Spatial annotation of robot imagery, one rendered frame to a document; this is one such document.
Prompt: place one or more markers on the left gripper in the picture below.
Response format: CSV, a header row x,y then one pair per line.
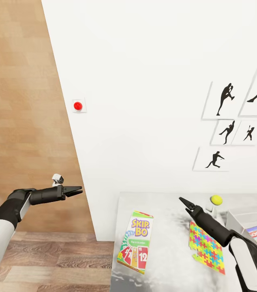
x,y
59,193

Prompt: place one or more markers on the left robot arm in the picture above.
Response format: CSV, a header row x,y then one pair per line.
x,y
15,207

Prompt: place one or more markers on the toy box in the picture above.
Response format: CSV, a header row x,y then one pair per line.
x,y
242,218

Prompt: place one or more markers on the tennis ball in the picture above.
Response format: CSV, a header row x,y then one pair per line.
x,y
216,199

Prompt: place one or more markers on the jigsaw puzzle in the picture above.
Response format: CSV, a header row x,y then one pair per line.
x,y
209,250

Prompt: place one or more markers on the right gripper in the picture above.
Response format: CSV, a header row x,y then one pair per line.
x,y
202,219

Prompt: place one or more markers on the sliding door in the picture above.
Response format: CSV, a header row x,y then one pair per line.
x,y
36,140

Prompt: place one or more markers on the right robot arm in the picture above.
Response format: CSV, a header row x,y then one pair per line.
x,y
243,250

